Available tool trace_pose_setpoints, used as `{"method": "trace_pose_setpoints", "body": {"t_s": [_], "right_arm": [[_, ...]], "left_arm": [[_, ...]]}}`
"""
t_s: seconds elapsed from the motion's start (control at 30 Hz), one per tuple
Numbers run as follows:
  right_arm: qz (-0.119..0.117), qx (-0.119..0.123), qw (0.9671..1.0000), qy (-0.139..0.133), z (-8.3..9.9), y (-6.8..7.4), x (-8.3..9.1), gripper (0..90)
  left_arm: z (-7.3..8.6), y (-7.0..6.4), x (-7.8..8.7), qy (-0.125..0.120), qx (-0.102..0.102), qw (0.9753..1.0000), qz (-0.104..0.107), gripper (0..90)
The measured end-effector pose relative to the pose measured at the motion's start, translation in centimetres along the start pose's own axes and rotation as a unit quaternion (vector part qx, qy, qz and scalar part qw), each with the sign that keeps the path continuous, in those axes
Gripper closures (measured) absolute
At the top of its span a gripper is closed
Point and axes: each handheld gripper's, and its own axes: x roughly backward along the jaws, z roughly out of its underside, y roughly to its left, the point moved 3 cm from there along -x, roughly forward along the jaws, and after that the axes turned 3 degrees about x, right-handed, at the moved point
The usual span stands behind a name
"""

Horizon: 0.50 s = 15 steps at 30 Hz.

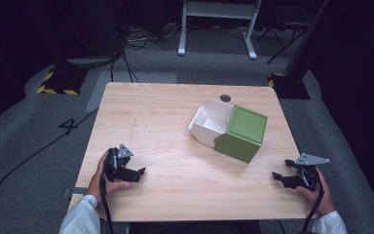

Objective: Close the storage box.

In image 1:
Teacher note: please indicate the grey tape strip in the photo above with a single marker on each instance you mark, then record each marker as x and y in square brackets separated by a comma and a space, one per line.
[78, 191]

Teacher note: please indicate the black yellow striped stand base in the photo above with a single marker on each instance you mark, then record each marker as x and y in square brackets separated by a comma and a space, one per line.
[288, 86]
[62, 84]

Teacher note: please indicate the dark slanted stand pole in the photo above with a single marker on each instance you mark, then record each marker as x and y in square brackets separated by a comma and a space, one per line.
[306, 35]

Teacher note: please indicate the white desk frame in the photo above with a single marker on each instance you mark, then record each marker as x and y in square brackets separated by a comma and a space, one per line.
[219, 9]

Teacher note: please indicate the green box shell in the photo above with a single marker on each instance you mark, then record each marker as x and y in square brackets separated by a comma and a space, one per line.
[242, 133]

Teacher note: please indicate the person's right hand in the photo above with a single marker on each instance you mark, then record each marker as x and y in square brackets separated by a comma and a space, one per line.
[319, 196]

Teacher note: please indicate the person's left hand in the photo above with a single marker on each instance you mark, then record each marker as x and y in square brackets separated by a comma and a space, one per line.
[110, 186]

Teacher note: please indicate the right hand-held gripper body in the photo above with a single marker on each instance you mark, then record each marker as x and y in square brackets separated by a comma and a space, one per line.
[306, 174]

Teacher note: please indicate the white drawer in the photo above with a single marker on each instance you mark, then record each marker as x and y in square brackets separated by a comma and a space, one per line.
[211, 123]

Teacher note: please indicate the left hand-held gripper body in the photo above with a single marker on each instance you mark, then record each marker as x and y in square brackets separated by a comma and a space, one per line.
[115, 162]

